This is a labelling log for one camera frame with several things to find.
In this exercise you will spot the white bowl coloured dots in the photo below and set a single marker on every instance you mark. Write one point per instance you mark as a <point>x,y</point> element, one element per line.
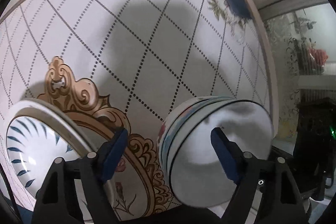
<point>164,132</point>

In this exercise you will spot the white bowl dark rim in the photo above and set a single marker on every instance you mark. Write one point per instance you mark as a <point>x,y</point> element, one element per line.
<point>178,134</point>
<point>249,121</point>

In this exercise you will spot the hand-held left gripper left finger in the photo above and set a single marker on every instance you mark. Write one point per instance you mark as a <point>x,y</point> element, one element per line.
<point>114,153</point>

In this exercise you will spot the white plate grey flower print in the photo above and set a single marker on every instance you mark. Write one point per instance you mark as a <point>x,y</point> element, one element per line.
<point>78,124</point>

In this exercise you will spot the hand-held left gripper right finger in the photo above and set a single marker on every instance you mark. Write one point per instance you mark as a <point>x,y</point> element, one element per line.
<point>224,153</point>

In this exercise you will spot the white plate blue stripe pattern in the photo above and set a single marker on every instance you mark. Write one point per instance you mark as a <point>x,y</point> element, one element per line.
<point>34,150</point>

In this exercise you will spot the frosted pattern glass door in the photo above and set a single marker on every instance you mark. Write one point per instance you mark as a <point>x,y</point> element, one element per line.
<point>283,37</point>

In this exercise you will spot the diamond pattern floral tablecloth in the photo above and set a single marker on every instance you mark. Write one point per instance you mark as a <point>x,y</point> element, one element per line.
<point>131,29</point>

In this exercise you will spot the white plate small dark print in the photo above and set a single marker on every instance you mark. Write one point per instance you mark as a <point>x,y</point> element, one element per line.
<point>31,102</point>

